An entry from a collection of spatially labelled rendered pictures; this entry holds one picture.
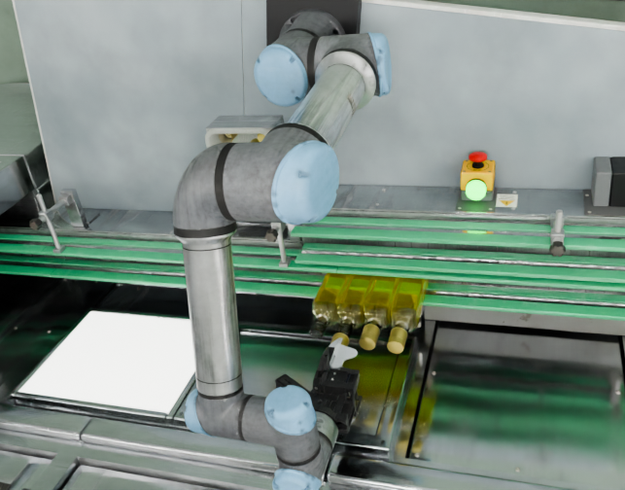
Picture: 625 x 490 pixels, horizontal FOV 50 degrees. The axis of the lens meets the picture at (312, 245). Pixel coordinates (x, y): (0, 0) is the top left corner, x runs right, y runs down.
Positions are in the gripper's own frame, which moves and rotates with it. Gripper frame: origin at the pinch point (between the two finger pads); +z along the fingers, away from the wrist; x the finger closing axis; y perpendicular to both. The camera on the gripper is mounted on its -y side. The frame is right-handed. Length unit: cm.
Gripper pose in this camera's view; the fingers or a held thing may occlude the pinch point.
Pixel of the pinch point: (336, 350)
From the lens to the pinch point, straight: 138.6
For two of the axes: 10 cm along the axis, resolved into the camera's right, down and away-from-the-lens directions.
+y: 9.5, 0.6, -3.1
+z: 2.9, -5.3, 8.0
